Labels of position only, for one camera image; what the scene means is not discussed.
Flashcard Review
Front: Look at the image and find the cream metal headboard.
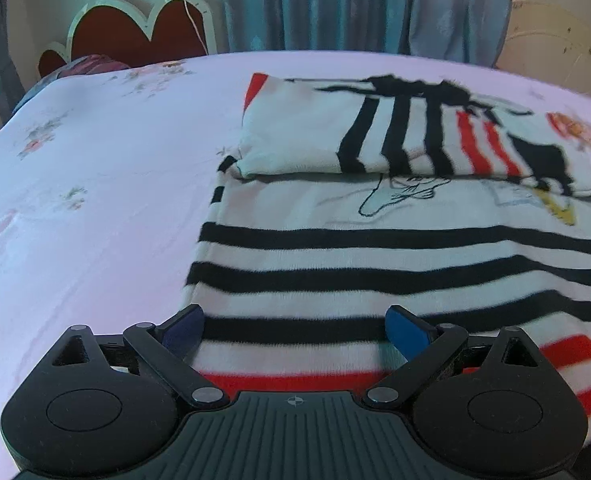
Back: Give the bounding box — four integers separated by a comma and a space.
495, 0, 591, 106

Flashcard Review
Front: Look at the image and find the blue-grey curtain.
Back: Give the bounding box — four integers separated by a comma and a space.
223, 0, 516, 68

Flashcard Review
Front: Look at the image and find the stack of folded bedding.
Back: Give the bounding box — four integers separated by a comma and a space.
13, 54, 131, 111

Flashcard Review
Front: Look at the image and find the striped knit sweater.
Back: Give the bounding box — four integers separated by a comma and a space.
183, 72, 591, 441

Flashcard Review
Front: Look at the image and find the red headboard with white trim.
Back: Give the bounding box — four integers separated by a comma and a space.
38, 0, 219, 78

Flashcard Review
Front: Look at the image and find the white cable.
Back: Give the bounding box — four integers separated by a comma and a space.
158, 0, 211, 56

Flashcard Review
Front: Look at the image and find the bed with pink floral sheet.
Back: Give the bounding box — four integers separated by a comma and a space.
0, 50, 591, 466

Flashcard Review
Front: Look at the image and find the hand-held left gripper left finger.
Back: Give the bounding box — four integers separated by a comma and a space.
48, 304, 231, 409

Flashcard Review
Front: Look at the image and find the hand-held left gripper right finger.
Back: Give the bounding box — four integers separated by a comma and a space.
360, 304, 543, 408

